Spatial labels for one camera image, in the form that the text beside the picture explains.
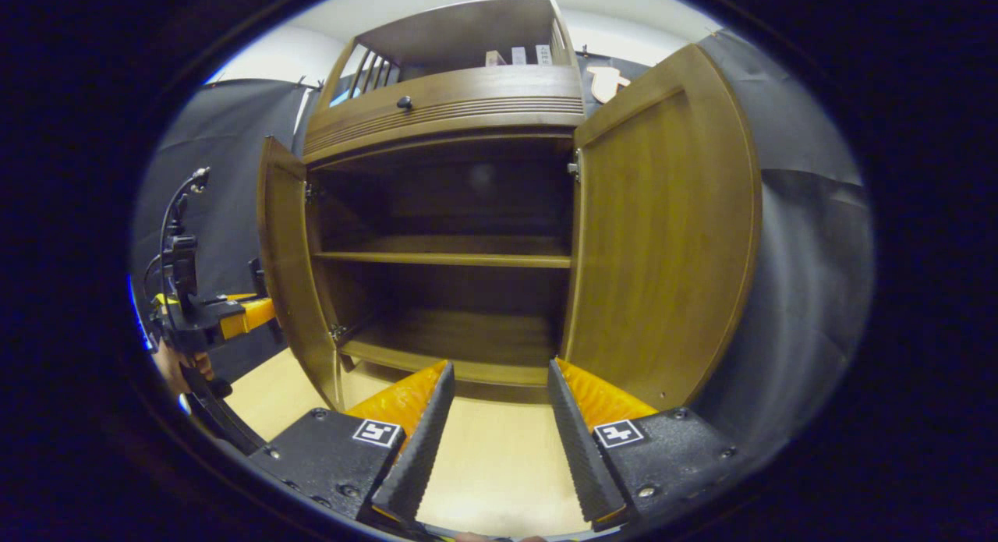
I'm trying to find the wooden inner cabinet shelf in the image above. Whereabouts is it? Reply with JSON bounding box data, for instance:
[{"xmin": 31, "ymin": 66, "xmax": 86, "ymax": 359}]
[{"xmin": 312, "ymin": 234, "xmax": 574, "ymax": 270}]

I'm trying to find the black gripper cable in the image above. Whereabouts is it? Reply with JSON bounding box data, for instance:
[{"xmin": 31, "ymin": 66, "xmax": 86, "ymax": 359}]
[{"xmin": 158, "ymin": 166, "xmax": 213, "ymax": 243}]

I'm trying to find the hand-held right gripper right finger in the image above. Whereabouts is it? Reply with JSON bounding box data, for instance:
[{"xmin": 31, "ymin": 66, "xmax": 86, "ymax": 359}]
[{"xmin": 547, "ymin": 358, "xmax": 741, "ymax": 531}]

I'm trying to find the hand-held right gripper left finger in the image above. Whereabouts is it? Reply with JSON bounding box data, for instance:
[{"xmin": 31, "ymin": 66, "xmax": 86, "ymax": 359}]
[{"xmin": 248, "ymin": 360, "xmax": 457, "ymax": 527}]

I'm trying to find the wooden shoe cabinet door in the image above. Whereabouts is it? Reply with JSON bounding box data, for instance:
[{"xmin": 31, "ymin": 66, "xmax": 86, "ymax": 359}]
[
  {"xmin": 560, "ymin": 43, "xmax": 763, "ymax": 413},
  {"xmin": 256, "ymin": 135, "xmax": 345, "ymax": 412}
]

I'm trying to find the wooden double-door shoe cabinet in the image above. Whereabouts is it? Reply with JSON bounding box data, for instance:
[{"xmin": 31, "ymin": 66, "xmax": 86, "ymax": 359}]
[{"xmin": 256, "ymin": 0, "xmax": 763, "ymax": 414}]

